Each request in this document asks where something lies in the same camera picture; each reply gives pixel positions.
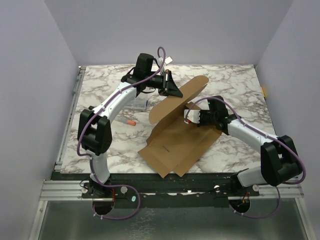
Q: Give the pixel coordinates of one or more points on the brown cardboard box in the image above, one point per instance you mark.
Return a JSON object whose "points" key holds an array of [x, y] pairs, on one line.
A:
{"points": [[173, 145]]}

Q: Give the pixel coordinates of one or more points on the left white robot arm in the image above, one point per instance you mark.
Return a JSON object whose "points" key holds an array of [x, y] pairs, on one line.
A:
{"points": [[94, 129]]}

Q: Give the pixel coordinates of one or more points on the clear plastic screw organizer box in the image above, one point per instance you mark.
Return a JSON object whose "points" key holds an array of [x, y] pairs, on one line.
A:
{"points": [[138, 103]]}

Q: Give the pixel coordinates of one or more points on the aluminium side rail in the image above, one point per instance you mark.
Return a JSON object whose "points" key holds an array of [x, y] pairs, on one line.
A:
{"points": [[70, 117]]}

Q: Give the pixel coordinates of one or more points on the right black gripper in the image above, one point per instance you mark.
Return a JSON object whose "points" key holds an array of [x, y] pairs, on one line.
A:
{"points": [[203, 117]]}

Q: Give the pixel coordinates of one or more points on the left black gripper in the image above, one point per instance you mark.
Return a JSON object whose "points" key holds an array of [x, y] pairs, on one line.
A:
{"points": [[168, 86]]}

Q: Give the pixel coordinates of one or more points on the black metal base rail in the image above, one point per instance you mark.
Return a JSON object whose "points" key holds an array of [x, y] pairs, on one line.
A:
{"points": [[172, 191]]}

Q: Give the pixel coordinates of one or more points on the aluminium front extrusion rail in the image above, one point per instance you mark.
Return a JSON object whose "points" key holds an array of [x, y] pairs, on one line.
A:
{"points": [[127, 185]]}

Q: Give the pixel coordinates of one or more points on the orange capped marker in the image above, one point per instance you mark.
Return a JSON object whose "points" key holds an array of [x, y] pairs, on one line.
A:
{"points": [[125, 121]]}

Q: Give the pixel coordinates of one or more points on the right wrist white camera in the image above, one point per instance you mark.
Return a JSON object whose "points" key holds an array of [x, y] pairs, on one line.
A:
{"points": [[192, 116]]}

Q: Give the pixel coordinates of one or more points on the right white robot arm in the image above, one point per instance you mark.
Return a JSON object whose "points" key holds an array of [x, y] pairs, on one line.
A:
{"points": [[279, 160]]}

